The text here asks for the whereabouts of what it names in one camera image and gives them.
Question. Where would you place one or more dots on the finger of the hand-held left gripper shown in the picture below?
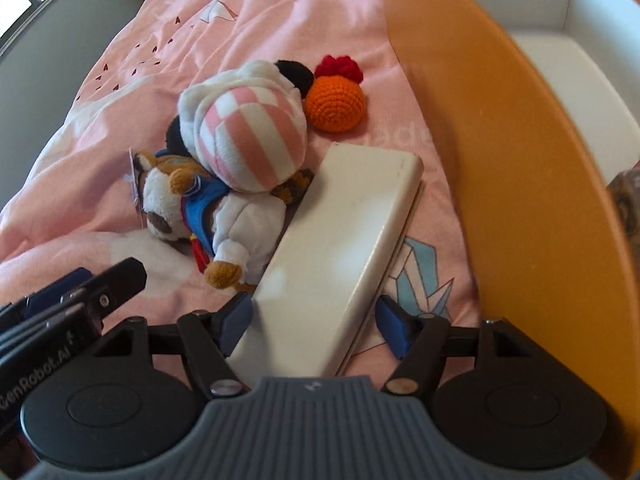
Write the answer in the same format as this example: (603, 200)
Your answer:
(57, 287)
(117, 280)

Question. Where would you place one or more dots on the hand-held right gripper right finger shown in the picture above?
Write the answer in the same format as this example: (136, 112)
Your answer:
(395, 330)

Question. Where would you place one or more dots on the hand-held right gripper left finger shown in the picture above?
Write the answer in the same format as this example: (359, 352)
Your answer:
(235, 325)

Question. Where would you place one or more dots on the white case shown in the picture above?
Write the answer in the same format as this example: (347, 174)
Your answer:
(335, 260)

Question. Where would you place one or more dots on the brown dog plush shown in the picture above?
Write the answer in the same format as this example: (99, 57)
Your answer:
(235, 230)

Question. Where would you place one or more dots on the pink striped panda plush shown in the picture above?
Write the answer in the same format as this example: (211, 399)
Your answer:
(250, 135)

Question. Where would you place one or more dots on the orange crochet ball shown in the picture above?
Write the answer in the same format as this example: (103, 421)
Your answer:
(334, 102)

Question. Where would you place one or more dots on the pink printed blanket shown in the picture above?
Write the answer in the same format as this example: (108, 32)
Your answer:
(300, 25)

